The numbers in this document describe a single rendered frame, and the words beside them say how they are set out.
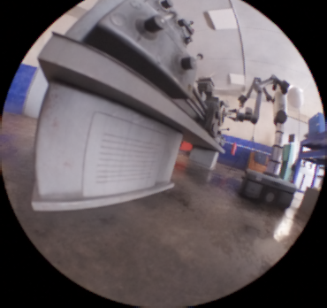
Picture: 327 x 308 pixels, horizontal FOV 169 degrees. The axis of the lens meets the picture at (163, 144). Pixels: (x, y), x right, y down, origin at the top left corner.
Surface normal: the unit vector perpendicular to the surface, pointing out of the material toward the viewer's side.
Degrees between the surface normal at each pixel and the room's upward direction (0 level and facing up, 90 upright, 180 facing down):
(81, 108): 90
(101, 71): 90
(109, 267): 0
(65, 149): 90
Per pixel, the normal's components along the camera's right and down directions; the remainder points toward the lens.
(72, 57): 0.76, 0.24
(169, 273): 0.27, -0.96
